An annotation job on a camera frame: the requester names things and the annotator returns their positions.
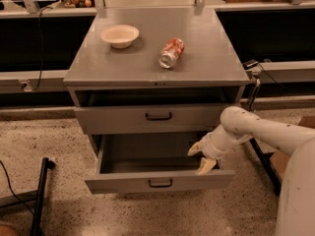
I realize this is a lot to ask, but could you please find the grey drawer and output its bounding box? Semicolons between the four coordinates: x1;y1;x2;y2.
86;132;234;194
75;101;240;135

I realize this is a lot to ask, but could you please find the black cable right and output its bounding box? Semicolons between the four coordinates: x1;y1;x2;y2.
245;62;285;113

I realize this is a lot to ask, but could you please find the black cable on floor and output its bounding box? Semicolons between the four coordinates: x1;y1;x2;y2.
0;159;37;216

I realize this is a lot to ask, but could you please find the grey top drawer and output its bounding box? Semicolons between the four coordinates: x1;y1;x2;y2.
75;101;240;135

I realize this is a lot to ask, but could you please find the black metal leg left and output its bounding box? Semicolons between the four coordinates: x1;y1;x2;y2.
31;157;55;236

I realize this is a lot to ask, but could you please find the wall power outlet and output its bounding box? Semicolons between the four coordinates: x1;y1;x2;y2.
19;80;32;92

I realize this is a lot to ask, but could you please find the black hanging cable left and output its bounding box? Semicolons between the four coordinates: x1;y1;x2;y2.
32;5;53;92

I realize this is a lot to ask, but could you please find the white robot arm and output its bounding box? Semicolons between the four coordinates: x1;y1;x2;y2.
188;106;315;236

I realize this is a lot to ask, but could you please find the white paper bowl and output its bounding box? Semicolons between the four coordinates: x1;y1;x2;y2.
100;25;140;49

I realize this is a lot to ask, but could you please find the black power adapter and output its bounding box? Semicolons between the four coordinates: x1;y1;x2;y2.
243;59;259;70

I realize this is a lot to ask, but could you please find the orange soda can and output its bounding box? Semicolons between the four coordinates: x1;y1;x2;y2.
158;38;184;69

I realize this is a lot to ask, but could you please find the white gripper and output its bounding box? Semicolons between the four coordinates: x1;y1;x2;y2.
187;133;225;175

